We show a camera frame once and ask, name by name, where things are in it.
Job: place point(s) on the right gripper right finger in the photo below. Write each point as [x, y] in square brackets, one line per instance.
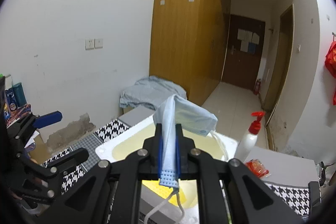
[228, 192]

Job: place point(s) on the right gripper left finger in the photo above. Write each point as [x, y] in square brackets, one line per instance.
[110, 192]

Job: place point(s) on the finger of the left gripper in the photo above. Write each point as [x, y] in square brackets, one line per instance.
[26, 126]
[67, 163]

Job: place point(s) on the blue face mask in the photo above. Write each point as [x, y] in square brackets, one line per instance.
[193, 118]

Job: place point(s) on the yellow foam net sleeve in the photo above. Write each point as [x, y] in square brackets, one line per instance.
[164, 191]

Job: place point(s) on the houndstooth table mat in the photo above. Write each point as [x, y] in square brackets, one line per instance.
[274, 187]

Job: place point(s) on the red snack packet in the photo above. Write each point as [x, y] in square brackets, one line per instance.
[257, 168]

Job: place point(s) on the white styrofoam box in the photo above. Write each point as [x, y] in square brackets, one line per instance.
[133, 139]

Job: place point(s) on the white lotion pump bottle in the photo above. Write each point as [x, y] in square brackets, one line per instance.
[249, 138]

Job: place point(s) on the light blue crumpled cloth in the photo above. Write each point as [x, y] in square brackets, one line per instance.
[150, 92]

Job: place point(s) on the red fire extinguisher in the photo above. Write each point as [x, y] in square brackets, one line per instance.
[257, 87]

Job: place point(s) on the side wooden door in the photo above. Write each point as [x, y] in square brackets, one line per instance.
[282, 60]

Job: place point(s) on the dark brown entrance door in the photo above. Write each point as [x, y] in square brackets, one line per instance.
[244, 51]

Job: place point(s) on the red hanging bag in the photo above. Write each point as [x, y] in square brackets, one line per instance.
[330, 59]

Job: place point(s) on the wooden wardrobe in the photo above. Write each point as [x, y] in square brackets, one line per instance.
[188, 44]

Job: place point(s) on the white wall socket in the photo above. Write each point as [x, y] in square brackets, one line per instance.
[90, 44]

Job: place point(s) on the white wall switch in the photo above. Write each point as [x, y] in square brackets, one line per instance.
[98, 43]

